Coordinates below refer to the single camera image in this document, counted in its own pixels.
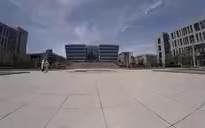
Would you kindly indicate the wide pale stairs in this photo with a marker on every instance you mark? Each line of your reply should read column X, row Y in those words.
column 90, row 65

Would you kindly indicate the small pale building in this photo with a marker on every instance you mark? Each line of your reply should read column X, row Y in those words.
column 125, row 57

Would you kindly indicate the twin-block building with glass middle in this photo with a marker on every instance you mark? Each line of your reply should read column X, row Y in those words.
column 76, row 52

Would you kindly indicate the pale stone slab plaza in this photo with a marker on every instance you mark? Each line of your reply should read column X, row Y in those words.
column 100, row 96

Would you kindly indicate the low dark building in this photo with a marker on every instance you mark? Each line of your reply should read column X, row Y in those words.
column 48, row 56

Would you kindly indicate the group of people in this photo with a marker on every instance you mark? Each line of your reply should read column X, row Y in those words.
column 44, row 65

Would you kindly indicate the low dark kerb strip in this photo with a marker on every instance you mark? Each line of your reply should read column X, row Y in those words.
column 6, row 73
column 186, row 70

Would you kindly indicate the pale pole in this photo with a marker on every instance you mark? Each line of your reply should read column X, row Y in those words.
column 194, row 55

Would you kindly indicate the row of green trees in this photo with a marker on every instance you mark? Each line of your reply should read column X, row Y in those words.
column 10, row 61

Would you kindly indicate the pale gridded window building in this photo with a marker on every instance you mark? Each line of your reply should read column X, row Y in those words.
column 193, row 36

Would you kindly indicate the long grey windowed building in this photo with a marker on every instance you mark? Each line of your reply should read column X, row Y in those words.
column 5, row 40

